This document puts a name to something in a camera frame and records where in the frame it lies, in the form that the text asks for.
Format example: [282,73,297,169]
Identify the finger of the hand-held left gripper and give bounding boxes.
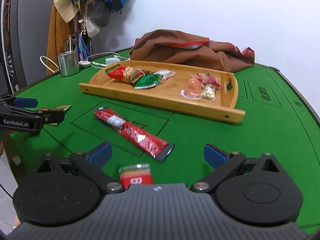
[0,94,38,108]
[0,105,65,125]

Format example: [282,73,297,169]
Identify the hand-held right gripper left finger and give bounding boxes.
[37,142,125,193]

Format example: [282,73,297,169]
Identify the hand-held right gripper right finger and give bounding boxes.
[190,144,280,193]

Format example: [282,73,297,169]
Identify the gold red snack packet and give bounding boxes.
[40,105,72,125]

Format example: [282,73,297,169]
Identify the long red snack packet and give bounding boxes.
[94,107,175,162]

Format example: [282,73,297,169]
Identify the small red snack packet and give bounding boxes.
[118,164,154,190]

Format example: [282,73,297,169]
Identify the gold candy packet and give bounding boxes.
[202,84,217,101]

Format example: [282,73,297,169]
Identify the pink jelly cup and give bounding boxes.
[180,77,202,99]

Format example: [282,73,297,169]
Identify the red white cookie packet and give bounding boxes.
[196,72,222,89]

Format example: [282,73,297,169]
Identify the red nut snack packet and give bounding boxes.
[107,66,145,84]

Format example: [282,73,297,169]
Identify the wooden tray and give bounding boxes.
[79,60,246,124]

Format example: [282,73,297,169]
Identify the green snack packet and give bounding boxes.
[134,74,161,90]

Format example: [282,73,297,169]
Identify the clear red snack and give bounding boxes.
[154,69,176,80]

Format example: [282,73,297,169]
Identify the metal cup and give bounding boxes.
[57,50,80,77]

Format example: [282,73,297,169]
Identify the black printed panel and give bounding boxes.
[0,0,20,94]

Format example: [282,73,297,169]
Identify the orange coat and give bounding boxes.
[46,4,75,75]

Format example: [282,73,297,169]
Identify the beige small purse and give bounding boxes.
[83,17,100,37]

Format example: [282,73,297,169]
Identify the beige hat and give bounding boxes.
[53,0,80,23]

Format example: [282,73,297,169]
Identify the black bag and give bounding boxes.
[89,0,112,27]

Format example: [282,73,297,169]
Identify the brown cloth bag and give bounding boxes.
[129,29,255,72]

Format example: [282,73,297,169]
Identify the blue black pouch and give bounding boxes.
[104,0,124,14]

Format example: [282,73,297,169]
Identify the white strap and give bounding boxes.
[39,56,60,73]

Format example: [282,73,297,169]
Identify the white cable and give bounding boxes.
[86,52,130,69]

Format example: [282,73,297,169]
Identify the bundle of beige cords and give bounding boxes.
[64,33,78,53]

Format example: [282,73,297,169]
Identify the blue cords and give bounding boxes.
[78,31,92,62]

